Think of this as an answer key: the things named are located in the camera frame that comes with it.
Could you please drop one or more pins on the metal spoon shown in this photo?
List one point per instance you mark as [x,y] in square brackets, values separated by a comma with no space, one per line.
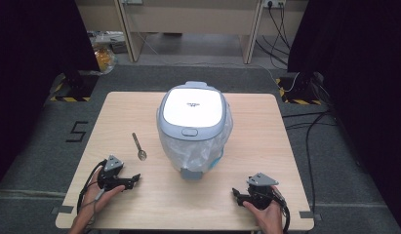
[140,150]

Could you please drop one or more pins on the black curtain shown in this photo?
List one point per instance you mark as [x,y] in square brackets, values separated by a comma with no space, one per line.
[35,65]
[360,97]

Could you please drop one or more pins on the bag of yellow goods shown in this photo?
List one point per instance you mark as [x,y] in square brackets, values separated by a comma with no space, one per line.
[104,58]

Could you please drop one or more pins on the grey tape piece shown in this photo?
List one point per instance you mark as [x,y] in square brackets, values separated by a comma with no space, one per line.
[62,209]
[309,215]

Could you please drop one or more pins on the person's right hand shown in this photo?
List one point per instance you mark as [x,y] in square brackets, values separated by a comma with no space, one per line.
[268,216]

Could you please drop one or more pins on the person's left hand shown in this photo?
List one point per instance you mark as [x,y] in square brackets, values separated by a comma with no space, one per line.
[97,196]

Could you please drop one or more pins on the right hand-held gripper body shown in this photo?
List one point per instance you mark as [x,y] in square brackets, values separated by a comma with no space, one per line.
[260,191]

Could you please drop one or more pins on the white and grey rice cooker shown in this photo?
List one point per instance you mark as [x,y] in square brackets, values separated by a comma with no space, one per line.
[194,112]

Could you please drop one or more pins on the black stand base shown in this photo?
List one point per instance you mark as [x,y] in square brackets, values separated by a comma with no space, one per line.
[78,85]
[299,89]

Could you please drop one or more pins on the white wall socket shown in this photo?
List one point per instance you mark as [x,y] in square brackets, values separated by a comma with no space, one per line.
[273,3]

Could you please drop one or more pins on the beige desk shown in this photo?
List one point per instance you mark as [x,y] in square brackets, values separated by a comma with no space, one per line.
[191,19]

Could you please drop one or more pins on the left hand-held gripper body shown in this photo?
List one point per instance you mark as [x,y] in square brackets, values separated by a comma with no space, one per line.
[111,172]

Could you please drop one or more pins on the clear plastic bag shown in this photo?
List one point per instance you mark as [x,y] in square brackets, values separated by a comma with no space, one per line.
[201,149]

